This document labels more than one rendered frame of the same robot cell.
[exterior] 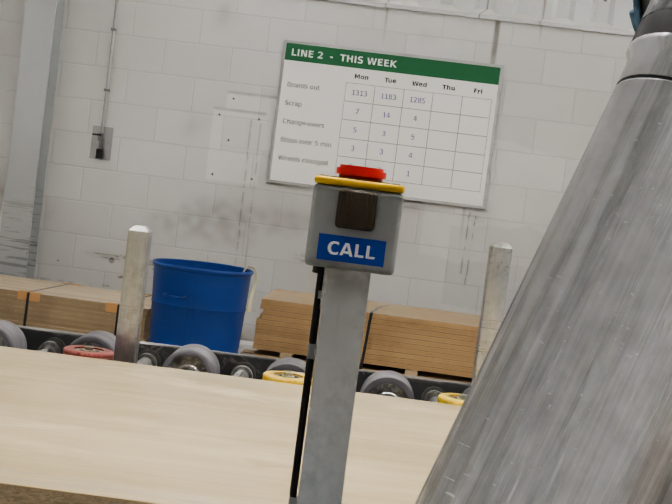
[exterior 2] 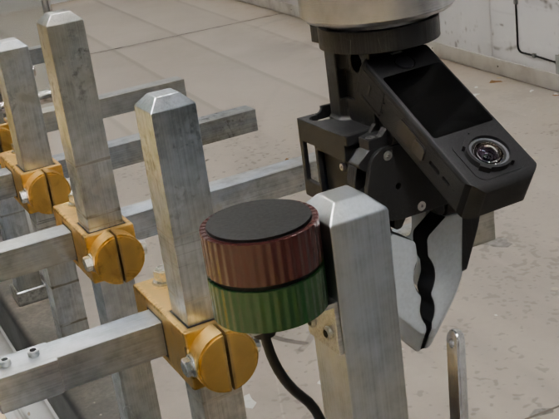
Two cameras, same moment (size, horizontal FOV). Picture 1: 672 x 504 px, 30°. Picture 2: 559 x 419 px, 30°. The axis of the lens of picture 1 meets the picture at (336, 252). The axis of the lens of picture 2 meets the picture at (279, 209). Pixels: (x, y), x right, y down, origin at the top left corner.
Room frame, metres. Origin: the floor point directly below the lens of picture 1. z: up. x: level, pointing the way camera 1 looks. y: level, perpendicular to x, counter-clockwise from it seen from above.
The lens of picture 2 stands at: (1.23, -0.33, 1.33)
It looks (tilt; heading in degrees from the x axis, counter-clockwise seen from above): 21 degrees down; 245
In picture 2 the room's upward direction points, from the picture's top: 8 degrees counter-clockwise
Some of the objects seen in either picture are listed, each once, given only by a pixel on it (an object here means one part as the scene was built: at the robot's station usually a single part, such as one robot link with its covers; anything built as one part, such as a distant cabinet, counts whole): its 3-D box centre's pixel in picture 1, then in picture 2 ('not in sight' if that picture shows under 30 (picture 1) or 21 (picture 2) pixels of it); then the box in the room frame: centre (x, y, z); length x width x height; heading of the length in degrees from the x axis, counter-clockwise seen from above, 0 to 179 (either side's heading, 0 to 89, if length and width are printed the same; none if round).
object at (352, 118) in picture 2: not in sight; (380, 115); (0.91, -0.85, 1.14); 0.09 x 0.08 x 0.12; 89
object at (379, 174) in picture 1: (360, 177); not in sight; (1.00, -0.01, 1.22); 0.04 x 0.04 x 0.02
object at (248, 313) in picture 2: not in sight; (268, 286); (1.03, -0.77, 1.10); 0.06 x 0.06 x 0.02
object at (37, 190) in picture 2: not in sight; (35, 179); (0.97, -1.54, 0.95); 0.14 x 0.06 x 0.05; 89
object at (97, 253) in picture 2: not in sight; (98, 239); (0.98, -1.29, 0.95); 0.14 x 0.06 x 0.05; 89
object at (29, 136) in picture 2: not in sight; (51, 234); (0.97, -1.52, 0.88); 0.04 x 0.04 x 0.48; 89
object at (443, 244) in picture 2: not in sight; (418, 267); (0.89, -0.85, 1.04); 0.06 x 0.03 x 0.09; 89
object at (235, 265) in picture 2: not in sight; (261, 241); (1.03, -0.77, 1.13); 0.06 x 0.06 x 0.02
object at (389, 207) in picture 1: (354, 228); not in sight; (1.00, -0.01, 1.18); 0.07 x 0.07 x 0.08; 89
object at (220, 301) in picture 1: (198, 326); not in sight; (6.76, 0.69, 0.36); 0.59 x 0.57 x 0.73; 176
